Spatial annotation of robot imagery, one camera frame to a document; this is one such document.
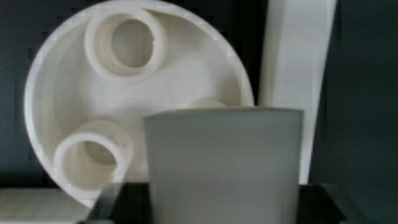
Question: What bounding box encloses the white round stool seat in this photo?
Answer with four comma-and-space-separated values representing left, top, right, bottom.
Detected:
24, 0, 255, 205

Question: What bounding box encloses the white right rail block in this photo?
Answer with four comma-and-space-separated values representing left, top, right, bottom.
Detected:
258, 0, 338, 184

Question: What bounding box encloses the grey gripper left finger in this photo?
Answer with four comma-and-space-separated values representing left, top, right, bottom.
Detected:
86, 183, 123, 224

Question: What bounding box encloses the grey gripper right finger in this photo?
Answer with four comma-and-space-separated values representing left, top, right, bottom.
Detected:
301, 183, 372, 224

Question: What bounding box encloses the white front rail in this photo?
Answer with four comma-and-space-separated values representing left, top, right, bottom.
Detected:
0, 188, 89, 224

